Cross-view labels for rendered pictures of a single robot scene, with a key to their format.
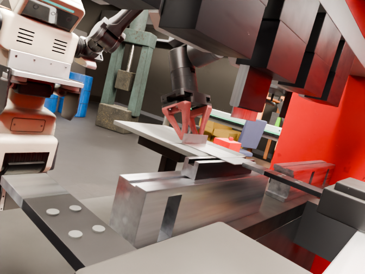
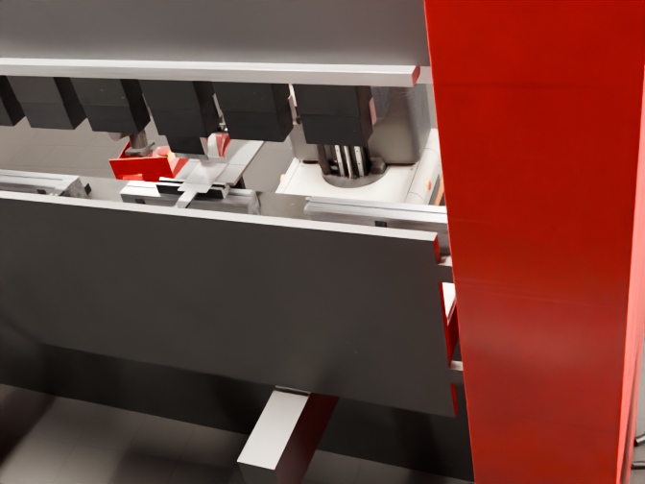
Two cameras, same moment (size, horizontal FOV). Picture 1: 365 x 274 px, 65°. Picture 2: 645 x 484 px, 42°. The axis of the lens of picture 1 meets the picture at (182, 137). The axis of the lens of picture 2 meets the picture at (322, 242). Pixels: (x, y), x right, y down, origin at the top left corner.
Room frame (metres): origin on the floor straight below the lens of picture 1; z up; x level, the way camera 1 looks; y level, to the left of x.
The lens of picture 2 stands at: (0.51, -1.99, 2.19)
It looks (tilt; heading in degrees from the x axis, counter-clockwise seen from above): 38 degrees down; 80
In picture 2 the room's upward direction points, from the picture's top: 13 degrees counter-clockwise
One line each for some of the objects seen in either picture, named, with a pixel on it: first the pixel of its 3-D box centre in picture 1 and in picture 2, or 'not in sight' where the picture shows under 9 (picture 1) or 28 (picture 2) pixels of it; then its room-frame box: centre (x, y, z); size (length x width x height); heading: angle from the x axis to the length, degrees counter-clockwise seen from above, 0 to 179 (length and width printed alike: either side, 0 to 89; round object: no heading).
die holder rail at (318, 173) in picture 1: (306, 176); (405, 226); (0.99, -0.45, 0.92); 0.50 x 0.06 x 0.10; 141
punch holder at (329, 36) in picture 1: (306, 57); (255, 101); (0.74, -0.25, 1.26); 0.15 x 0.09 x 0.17; 141
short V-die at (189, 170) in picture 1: (222, 166); (191, 187); (0.54, -0.09, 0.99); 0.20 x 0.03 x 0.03; 141
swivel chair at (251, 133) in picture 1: (234, 147); not in sight; (4.31, -0.81, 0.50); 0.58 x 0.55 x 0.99; 54
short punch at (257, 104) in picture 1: (250, 95); (187, 143); (0.56, -0.11, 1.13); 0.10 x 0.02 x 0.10; 141
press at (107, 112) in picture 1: (128, 66); not in sight; (6.04, 1.43, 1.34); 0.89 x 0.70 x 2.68; 56
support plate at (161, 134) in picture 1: (178, 139); (226, 154); (0.66, 0.01, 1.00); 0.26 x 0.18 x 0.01; 51
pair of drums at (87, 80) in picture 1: (60, 91); not in sight; (6.32, 2.87, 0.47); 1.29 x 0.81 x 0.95; 144
